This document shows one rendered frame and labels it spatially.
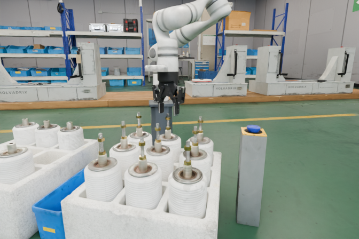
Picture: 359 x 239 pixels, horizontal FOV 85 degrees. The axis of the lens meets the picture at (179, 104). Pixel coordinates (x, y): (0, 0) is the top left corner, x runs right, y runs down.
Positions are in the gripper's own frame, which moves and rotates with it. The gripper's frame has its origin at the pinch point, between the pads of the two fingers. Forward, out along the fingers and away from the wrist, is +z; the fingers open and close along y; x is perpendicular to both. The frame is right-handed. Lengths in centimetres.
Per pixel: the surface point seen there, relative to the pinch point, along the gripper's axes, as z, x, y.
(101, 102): 30, -82, 179
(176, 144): 11.8, 1.0, -4.5
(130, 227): 21.0, 28.8, -12.3
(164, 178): 17.6, 13.0, -8.9
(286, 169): 36, -51, -34
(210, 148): 12.0, -3.7, -15.5
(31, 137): 15, 27, 57
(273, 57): -28, -265, 22
